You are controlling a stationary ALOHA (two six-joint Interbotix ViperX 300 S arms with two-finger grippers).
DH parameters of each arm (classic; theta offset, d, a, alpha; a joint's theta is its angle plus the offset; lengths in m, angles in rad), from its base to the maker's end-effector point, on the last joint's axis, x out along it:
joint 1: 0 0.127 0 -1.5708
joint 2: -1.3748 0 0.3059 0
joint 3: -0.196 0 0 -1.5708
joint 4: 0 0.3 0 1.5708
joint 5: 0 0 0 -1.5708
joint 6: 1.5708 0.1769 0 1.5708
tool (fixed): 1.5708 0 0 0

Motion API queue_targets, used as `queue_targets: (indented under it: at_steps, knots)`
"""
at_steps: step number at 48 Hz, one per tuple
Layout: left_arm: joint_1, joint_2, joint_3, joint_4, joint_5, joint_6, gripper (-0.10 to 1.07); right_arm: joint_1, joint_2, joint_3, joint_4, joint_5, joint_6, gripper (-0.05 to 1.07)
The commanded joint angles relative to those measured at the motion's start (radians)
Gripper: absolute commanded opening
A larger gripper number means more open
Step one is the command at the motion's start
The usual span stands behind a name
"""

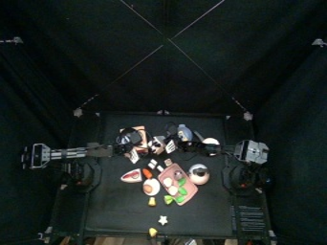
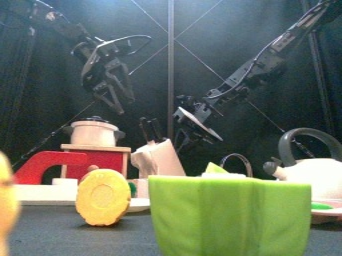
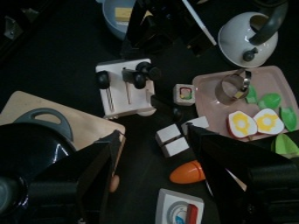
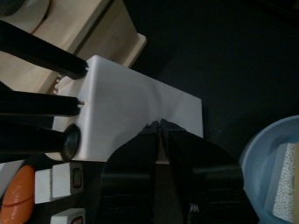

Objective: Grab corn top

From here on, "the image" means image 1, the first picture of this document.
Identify white wedge toy with dial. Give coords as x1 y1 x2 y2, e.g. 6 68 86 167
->
120 168 142 184

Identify blue toy pot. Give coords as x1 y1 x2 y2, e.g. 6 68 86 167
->
174 123 193 143

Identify white toy knife block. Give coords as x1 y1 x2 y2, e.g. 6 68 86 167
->
149 135 168 156

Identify white toy plate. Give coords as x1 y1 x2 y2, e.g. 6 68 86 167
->
141 178 162 196

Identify round cream toy dome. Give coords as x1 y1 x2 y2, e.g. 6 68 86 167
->
201 137 221 147

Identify pink toy tray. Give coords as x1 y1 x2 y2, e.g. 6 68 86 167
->
157 163 198 207

